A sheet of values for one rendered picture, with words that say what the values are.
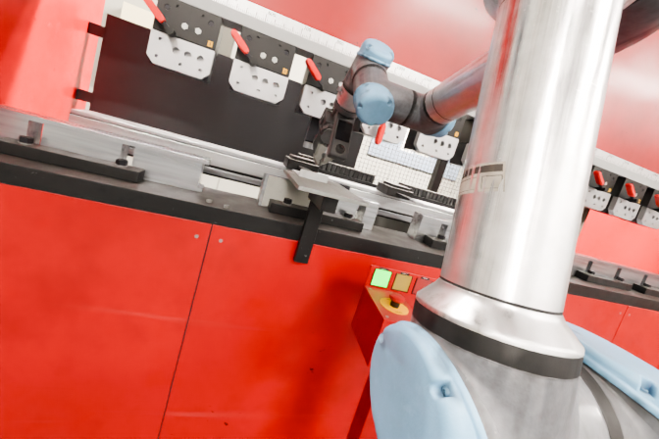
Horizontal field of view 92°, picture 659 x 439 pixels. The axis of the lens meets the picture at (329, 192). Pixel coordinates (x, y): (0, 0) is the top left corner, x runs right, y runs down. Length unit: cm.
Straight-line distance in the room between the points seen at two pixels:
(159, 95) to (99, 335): 90
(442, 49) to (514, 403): 101
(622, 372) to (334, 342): 84
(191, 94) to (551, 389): 143
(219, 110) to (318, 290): 88
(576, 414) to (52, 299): 98
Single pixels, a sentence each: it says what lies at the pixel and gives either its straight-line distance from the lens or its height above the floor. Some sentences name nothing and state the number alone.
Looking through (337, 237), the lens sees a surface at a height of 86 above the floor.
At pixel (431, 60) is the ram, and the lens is 112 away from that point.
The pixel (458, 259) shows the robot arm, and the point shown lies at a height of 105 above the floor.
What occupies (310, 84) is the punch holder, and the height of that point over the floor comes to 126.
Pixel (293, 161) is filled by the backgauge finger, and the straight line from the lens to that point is 117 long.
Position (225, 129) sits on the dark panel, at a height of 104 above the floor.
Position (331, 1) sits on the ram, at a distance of 102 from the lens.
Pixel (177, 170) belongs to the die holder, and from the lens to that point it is 97.
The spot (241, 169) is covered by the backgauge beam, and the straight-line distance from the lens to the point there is 121.
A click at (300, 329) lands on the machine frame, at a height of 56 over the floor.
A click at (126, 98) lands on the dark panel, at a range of 154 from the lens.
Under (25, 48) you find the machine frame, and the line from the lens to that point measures 130.
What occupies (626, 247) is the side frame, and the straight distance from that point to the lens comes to 272.
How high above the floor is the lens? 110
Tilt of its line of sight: 8 degrees down
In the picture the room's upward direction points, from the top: 17 degrees clockwise
